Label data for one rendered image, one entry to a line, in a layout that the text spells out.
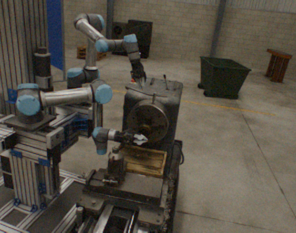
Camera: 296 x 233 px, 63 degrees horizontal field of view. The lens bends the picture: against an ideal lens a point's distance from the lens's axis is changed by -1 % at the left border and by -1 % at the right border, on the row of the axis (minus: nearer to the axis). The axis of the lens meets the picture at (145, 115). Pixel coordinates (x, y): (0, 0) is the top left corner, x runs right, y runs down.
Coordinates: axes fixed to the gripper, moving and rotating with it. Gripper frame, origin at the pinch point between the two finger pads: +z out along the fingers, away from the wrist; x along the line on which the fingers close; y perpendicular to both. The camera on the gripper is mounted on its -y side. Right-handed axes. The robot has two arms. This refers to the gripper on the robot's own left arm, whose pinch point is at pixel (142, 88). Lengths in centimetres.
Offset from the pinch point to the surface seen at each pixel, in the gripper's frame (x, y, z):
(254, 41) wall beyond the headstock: 276, -1004, 112
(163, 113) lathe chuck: 9.2, -7.5, 22.8
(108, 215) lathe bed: -16, 64, 49
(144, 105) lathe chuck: -3.3, -7.4, 14.8
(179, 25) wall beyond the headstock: -29, -999, -17
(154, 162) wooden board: 0, 11, 52
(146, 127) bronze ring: -2.0, 4.6, 26.9
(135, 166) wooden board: -12, 20, 48
